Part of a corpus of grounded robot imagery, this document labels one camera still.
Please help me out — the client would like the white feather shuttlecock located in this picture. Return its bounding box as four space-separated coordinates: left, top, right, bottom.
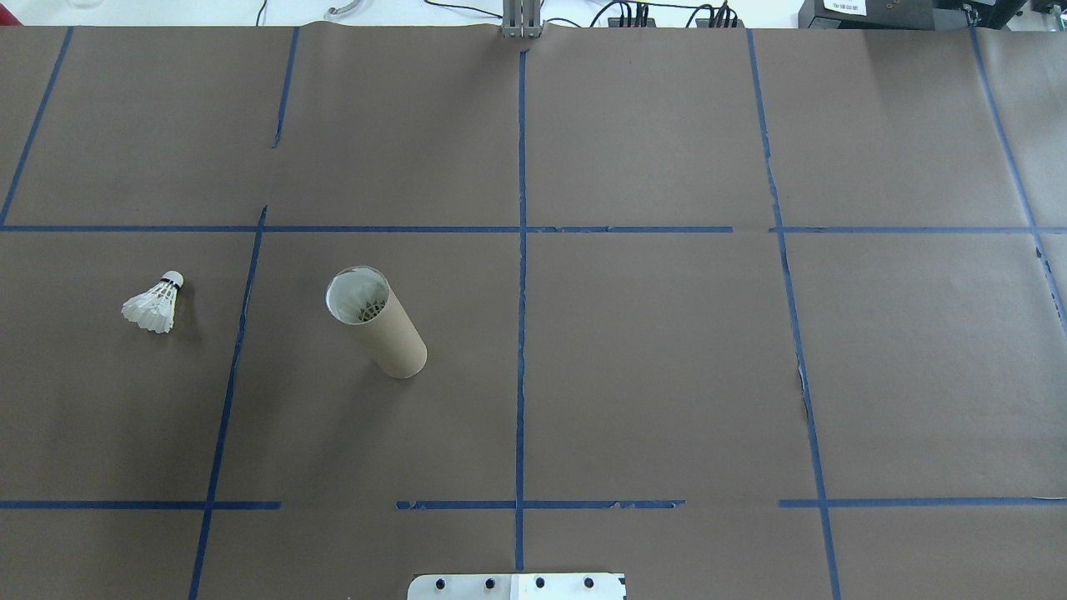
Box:
121 271 185 335
336 281 389 323

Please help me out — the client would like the grey metal frame post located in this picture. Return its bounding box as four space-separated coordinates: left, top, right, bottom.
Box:
500 0 544 40

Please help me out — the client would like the white metal base plate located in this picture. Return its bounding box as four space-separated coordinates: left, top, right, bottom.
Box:
407 572 628 600

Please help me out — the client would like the black power strip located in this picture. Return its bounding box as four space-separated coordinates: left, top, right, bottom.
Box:
695 2 746 29
606 2 660 29

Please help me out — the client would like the long black cable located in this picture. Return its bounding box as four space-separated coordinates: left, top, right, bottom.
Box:
423 0 503 20

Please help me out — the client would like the brown cardboard tube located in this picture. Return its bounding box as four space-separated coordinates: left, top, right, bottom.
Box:
325 265 428 380

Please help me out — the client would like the black equipment box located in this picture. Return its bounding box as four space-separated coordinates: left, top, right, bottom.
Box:
798 0 1031 31

